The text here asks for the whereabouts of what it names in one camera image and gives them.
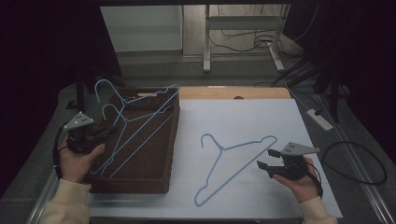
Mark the black metal stand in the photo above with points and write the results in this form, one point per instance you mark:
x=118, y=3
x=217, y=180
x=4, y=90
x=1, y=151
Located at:
x=81, y=90

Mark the black plug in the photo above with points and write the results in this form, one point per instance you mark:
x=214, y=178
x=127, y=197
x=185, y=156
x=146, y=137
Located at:
x=318, y=112

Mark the white table sheet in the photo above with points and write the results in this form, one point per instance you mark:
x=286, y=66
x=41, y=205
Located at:
x=236, y=118

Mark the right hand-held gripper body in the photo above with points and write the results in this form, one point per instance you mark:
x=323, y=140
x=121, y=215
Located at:
x=295, y=148

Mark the dark curtain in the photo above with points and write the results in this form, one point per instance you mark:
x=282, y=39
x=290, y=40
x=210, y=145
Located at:
x=37, y=62
x=367, y=62

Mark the pale grey panel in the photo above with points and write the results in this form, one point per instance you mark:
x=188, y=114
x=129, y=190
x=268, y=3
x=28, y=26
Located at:
x=140, y=28

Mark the white power strip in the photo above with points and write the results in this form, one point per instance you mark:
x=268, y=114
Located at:
x=320, y=120

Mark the person's right hand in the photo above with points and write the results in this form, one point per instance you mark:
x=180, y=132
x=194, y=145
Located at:
x=303, y=188

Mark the white desk frame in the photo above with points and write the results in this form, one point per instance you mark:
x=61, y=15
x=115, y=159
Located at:
x=206, y=37

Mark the brown woven basket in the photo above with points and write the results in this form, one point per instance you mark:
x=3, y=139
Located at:
x=149, y=161

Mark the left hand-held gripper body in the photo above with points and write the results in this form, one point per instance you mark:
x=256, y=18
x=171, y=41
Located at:
x=80, y=122

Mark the person's left hand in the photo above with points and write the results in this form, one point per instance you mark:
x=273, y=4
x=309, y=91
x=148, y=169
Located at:
x=76, y=166

